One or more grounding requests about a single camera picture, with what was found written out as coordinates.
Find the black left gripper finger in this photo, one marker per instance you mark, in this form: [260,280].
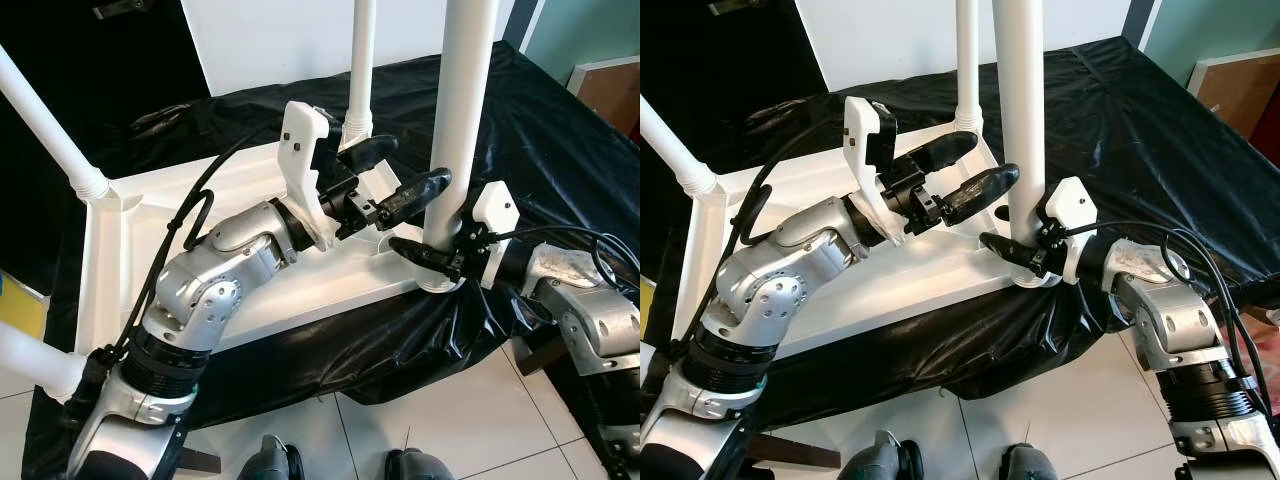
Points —
[368,154]
[415,197]
[942,150]
[980,193]

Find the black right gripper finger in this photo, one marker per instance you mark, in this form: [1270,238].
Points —
[425,258]
[1012,254]

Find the white plastic table top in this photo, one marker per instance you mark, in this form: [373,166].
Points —
[900,290]
[300,290]

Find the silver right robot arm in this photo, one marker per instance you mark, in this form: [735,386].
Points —
[1170,320]
[590,310]

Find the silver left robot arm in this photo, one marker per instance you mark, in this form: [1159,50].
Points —
[790,270]
[220,270]

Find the dark wooden table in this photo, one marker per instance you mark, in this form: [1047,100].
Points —
[1258,318]
[540,355]

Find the black plastic cover sheet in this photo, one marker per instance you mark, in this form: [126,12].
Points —
[540,130]
[1150,130]

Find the yellow plastic container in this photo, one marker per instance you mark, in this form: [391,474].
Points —
[25,315]
[648,305]

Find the brown wooden cabinet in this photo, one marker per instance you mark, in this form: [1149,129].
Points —
[610,95]
[1240,90]

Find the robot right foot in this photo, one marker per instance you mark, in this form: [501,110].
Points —
[420,467]
[1030,465]

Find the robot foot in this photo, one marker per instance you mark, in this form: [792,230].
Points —
[420,467]
[1030,465]
[880,460]
[268,462]

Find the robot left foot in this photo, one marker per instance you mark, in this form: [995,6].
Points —
[880,460]
[268,462]

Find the brown wooden table foot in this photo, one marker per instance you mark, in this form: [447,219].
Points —
[198,460]
[795,450]

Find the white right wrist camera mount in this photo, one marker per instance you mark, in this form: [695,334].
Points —
[495,210]
[1070,205]

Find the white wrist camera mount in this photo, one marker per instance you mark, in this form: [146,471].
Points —
[860,150]
[495,210]
[298,150]
[1070,205]

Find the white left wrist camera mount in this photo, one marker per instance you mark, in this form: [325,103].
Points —
[298,150]
[860,150]

